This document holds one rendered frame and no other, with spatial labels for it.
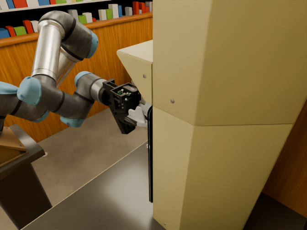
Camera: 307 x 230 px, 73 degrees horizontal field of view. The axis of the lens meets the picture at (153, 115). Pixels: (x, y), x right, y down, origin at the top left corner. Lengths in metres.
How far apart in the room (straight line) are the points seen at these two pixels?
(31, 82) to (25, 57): 1.72
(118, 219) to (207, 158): 0.46
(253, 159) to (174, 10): 0.35
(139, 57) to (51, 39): 0.46
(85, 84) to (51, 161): 1.83
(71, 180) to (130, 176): 1.36
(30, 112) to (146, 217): 0.71
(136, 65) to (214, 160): 0.27
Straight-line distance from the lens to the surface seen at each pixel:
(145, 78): 0.45
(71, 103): 0.72
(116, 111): 0.62
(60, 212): 0.90
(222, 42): 0.35
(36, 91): 0.68
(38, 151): 1.16
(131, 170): 0.95
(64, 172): 2.33
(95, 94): 0.68
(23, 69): 2.42
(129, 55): 0.47
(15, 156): 1.16
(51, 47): 0.82
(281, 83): 0.42
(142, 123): 0.56
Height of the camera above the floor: 1.66
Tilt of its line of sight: 35 degrees down
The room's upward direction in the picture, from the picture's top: straight up
